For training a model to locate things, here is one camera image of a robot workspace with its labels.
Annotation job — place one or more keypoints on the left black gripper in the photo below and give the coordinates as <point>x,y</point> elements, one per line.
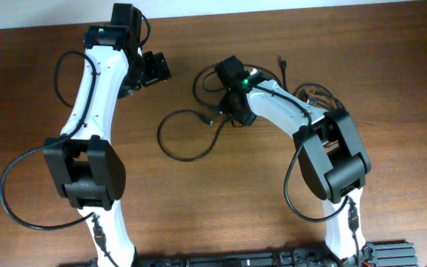
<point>159,67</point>

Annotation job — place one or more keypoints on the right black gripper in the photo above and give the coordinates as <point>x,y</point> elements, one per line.
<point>247,117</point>

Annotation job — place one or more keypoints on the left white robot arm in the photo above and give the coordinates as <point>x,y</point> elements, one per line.
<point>84,166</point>

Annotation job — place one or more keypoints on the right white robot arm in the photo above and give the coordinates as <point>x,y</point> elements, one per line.
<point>329,151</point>

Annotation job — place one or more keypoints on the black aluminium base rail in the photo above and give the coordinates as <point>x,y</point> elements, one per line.
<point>372,254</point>

